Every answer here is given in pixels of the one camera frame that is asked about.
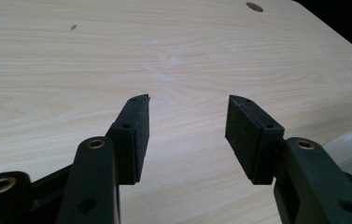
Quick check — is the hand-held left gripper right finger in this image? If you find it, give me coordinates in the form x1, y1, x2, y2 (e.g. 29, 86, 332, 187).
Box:
224, 94, 352, 224

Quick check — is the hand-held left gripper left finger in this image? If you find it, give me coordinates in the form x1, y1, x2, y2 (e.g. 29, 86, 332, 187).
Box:
55, 93, 151, 224

